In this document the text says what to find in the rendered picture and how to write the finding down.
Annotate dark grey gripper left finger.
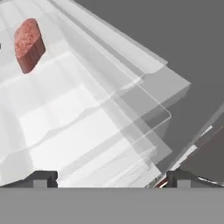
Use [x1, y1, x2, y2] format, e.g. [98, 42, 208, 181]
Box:
[2, 170, 59, 189]

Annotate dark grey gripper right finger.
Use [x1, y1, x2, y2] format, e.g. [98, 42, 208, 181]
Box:
[166, 169, 223, 189]

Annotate grey fridge door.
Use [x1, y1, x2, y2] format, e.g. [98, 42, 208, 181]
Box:
[145, 102, 224, 189]

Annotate red frozen steak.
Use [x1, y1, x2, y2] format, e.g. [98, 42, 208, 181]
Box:
[13, 17, 46, 74]

